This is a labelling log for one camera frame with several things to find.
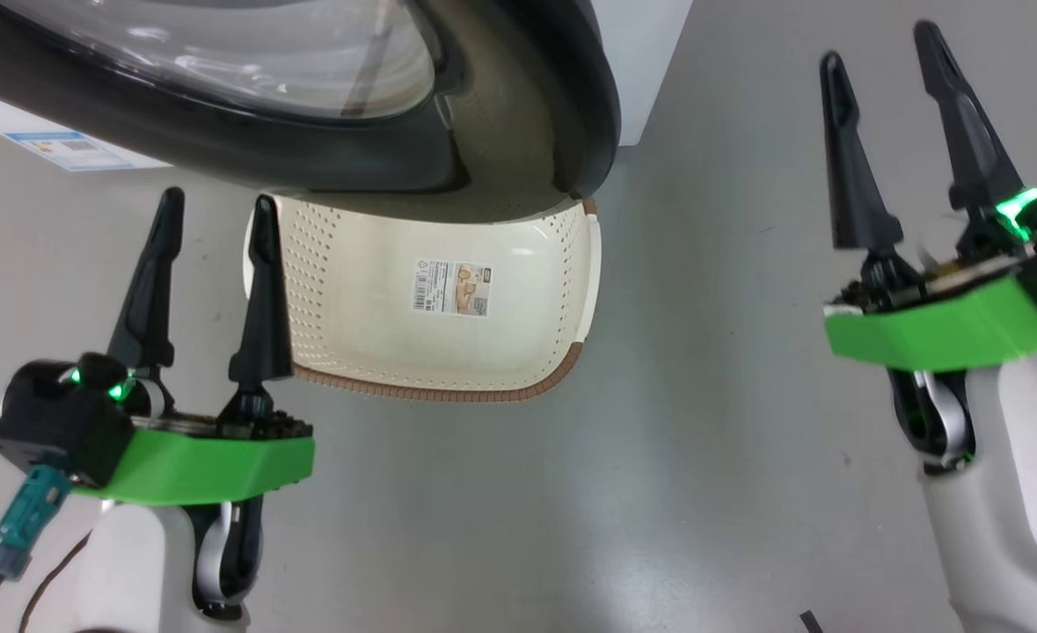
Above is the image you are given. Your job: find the white washing machine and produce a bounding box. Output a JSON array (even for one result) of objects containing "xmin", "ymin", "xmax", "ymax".
[{"xmin": 0, "ymin": 0, "xmax": 693, "ymax": 173}]

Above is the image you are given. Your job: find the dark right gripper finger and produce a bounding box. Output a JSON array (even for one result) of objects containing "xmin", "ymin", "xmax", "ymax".
[
  {"xmin": 820, "ymin": 51, "xmax": 906, "ymax": 287},
  {"xmin": 914, "ymin": 19, "xmax": 1025, "ymax": 239}
]

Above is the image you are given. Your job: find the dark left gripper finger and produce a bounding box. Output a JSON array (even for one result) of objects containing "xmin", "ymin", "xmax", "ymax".
[
  {"xmin": 106, "ymin": 186, "xmax": 186, "ymax": 372},
  {"xmin": 228, "ymin": 195, "xmax": 296, "ymax": 417}
]

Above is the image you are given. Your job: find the cream perforated laundry basket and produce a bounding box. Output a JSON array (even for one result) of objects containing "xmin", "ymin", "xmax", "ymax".
[{"xmin": 243, "ymin": 193, "xmax": 603, "ymax": 404}]

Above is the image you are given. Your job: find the blue energy label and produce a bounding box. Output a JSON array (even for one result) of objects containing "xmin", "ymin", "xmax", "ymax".
[{"xmin": 5, "ymin": 130, "xmax": 137, "ymax": 172}]

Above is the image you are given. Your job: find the paper basket label sticker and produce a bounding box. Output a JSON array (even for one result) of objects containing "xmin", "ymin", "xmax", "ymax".
[{"xmin": 411, "ymin": 258, "xmax": 492, "ymax": 318}]

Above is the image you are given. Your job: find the black glass washing machine door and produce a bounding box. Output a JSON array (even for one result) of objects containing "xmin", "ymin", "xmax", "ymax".
[{"xmin": 0, "ymin": 0, "xmax": 622, "ymax": 226}]

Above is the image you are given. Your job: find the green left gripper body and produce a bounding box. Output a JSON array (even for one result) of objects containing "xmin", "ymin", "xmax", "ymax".
[{"xmin": 74, "ymin": 411, "xmax": 316, "ymax": 506}]

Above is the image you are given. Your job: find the teal left cable connector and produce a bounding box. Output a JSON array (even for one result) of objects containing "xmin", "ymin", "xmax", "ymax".
[{"xmin": 0, "ymin": 465, "xmax": 72, "ymax": 582}]

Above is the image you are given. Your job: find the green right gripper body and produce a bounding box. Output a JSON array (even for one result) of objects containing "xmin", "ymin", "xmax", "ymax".
[{"xmin": 824, "ymin": 253, "xmax": 1037, "ymax": 373}]

